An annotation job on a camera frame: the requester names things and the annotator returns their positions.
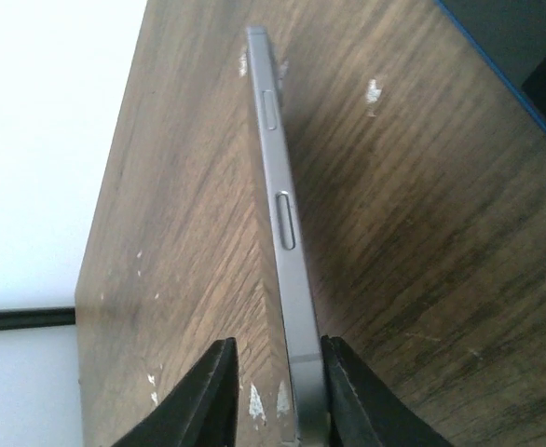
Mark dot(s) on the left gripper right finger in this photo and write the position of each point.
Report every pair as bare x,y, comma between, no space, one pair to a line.
363,410

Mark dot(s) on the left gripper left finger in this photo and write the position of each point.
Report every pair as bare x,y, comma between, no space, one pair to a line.
201,410

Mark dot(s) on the phone with black screen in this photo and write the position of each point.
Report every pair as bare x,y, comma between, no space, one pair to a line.
511,37

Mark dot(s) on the left black frame post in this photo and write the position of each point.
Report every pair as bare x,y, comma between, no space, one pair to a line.
33,318

